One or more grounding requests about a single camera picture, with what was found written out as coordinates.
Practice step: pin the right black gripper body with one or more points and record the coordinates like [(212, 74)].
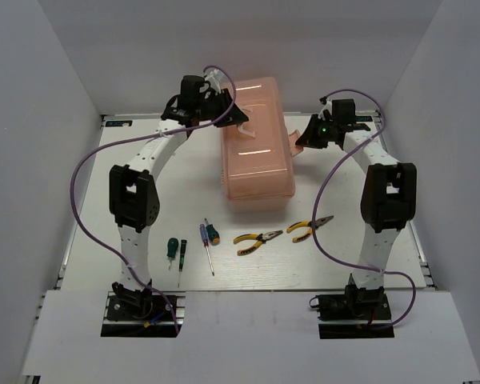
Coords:
[(326, 130)]

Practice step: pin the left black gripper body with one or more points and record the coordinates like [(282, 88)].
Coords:
[(214, 106)]

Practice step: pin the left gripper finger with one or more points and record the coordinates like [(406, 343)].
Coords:
[(238, 115), (227, 121)]

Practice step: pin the pink plastic toolbox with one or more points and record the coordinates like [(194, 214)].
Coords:
[(257, 167)]

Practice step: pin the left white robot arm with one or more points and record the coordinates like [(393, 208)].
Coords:
[(134, 200)]

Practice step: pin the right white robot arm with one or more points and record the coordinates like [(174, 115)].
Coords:
[(388, 198)]

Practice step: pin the right table corner label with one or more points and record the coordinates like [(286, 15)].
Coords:
[(364, 119)]

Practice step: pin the table corner label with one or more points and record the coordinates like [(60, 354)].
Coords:
[(364, 119), (118, 123)]

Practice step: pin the left table corner label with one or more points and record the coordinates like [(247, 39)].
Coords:
[(118, 123)]

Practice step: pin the blue red long screwdriver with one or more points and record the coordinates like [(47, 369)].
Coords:
[(205, 242)]

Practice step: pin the yellow combination pliers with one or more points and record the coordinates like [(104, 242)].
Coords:
[(259, 240)]

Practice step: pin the green orange stubby screwdriver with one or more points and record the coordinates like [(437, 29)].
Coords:
[(213, 235)]

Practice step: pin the thin green precision screwdriver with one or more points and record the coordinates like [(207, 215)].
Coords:
[(181, 261)]

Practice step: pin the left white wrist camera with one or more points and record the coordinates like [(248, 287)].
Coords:
[(214, 78)]

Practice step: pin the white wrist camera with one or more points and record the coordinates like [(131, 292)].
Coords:
[(214, 78), (325, 113)]

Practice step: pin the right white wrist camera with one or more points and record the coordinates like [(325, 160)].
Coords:
[(325, 113)]

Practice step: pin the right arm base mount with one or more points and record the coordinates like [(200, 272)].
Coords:
[(339, 321)]

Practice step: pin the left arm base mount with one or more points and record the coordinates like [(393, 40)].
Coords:
[(152, 320)]

